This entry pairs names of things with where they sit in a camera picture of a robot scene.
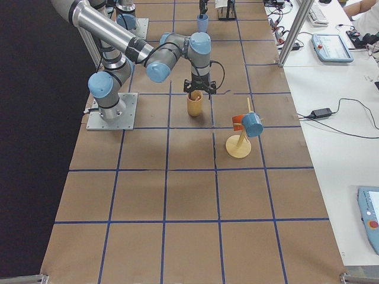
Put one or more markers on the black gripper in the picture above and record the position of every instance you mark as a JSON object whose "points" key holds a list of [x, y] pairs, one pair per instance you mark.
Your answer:
{"points": [[198, 80]]}

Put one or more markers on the light blue plastic cup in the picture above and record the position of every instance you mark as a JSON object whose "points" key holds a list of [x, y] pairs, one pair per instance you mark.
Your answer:
{"points": [[202, 23]]}

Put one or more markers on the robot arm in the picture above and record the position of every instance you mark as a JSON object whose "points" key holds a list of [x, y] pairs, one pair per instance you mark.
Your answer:
{"points": [[126, 13], [121, 50]]}

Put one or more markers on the wooden bamboo cup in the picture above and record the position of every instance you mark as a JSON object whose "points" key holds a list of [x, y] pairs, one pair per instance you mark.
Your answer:
{"points": [[195, 108]]}

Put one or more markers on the orange cup on stand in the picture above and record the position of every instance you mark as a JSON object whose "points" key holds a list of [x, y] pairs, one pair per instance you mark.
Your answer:
{"points": [[237, 122]]}

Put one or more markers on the blue cup on stand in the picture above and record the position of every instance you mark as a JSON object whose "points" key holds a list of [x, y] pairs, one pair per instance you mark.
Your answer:
{"points": [[252, 124]]}

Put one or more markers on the wooden cup stand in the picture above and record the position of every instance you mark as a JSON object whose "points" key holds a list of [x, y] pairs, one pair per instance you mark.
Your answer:
{"points": [[239, 146]]}

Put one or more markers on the white keyboard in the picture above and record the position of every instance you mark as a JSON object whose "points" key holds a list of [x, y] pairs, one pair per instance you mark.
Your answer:
{"points": [[316, 16]]}

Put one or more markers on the teach pendant far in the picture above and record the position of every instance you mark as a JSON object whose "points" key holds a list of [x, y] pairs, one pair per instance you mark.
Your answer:
{"points": [[331, 48]]}

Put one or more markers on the teach pendant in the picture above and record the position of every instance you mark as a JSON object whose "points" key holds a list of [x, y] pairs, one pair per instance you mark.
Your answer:
{"points": [[368, 205], [331, 48]]}

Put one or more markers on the black power adapter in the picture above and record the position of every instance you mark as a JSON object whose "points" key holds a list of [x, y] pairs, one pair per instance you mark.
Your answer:
{"points": [[320, 113]]}

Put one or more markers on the teach pendant near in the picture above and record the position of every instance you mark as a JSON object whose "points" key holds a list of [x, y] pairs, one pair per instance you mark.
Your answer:
{"points": [[368, 205]]}

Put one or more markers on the black wire mug rack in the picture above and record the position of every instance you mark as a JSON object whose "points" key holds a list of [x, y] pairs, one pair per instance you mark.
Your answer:
{"points": [[225, 10]]}

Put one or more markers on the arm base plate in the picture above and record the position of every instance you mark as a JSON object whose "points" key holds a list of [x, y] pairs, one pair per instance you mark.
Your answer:
{"points": [[119, 117], [137, 26]]}

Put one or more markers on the aluminium frame post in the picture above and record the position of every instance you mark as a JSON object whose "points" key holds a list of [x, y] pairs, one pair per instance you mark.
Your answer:
{"points": [[294, 31]]}

